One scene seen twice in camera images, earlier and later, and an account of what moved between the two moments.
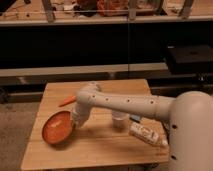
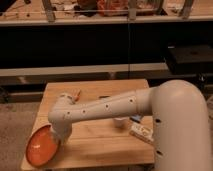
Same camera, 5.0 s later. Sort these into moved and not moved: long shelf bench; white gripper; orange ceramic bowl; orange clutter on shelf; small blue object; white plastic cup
Moved: white gripper; orange ceramic bowl
Not moved: long shelf bench; white plastic cup; orange clutter on shelf; small blue object
